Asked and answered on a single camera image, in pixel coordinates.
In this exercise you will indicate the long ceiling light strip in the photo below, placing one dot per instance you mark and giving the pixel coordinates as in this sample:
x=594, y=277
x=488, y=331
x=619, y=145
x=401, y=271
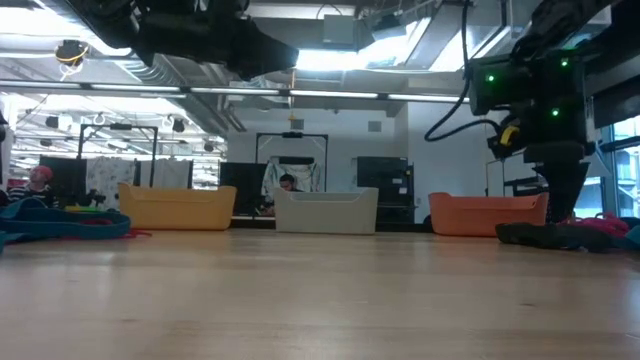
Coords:
x=330, y=94

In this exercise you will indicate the black ceiling device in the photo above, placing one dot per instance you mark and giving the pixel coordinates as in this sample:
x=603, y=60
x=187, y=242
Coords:
x=70, y=50

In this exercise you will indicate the white hanging cloth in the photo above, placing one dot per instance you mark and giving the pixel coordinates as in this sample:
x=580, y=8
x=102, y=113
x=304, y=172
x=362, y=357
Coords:
x=107, y=180
x=170, y=172
x=310, y=175

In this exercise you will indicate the black cabinet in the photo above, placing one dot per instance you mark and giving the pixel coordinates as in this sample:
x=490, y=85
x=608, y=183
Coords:
x=385, y=185

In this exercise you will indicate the grey ceiling box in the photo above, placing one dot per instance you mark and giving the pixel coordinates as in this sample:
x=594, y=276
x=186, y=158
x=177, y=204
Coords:
x=339, y=30

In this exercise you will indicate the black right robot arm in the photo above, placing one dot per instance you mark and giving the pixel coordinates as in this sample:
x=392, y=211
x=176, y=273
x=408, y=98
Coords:
x=575, y=30

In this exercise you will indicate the bright green object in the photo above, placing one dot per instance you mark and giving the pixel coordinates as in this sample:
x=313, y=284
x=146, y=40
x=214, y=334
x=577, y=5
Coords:
x=85, y=209

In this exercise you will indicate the white plastic basket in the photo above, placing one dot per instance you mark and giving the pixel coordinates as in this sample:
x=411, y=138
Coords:
x=325, y=217

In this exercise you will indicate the grey wall vent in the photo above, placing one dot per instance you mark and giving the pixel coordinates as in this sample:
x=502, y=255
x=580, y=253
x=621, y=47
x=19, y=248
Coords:
x=297, y=124
x=374, y=126

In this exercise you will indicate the white angled panel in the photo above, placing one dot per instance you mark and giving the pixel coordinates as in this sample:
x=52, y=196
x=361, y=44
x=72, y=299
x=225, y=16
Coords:
x=602, y=167

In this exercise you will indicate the black panel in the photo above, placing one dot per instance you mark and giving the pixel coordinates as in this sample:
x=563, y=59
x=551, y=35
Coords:
x=67, y=177

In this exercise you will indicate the orange plastic basket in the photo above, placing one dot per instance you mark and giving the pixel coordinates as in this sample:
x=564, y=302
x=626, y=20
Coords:
x=480, y=217

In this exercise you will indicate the black window frame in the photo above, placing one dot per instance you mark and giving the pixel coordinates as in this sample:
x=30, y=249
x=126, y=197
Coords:
x=607, y=175

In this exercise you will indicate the yellow plastic basket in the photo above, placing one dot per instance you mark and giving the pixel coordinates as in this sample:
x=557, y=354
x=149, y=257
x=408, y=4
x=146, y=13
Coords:
x=175, y=212

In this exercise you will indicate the black gantry frame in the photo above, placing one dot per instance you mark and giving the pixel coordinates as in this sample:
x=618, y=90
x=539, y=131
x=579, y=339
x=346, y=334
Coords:
x=292, y=134
x=120, y=126

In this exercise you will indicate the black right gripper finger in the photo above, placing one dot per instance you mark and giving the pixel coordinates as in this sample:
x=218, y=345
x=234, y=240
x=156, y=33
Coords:
x=562, y=190

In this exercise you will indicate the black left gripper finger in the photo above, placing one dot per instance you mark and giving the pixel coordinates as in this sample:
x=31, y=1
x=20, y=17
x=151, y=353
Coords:
x=270, y=55

